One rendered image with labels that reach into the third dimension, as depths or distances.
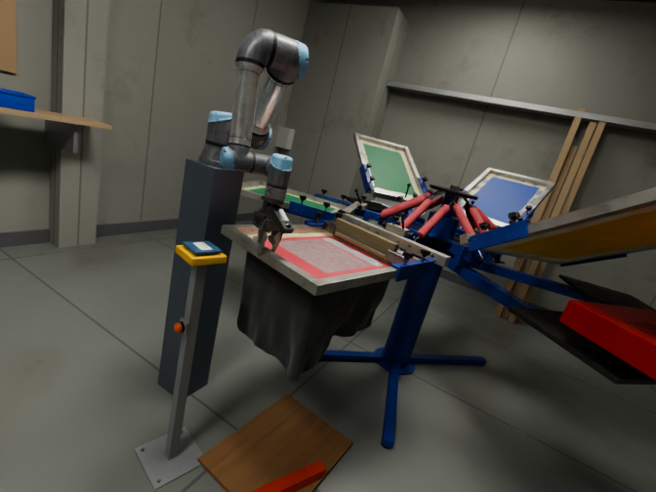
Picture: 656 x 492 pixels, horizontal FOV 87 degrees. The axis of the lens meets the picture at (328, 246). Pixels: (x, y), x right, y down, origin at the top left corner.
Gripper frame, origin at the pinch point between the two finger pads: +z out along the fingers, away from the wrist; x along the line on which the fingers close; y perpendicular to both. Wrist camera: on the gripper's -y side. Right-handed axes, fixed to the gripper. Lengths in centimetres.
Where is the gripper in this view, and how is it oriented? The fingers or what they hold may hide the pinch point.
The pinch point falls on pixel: (266, 252)
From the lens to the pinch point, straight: 130.2
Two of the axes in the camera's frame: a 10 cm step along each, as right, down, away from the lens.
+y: -7.0, -3.6, 6.1
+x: -6.7, 0.5, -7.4
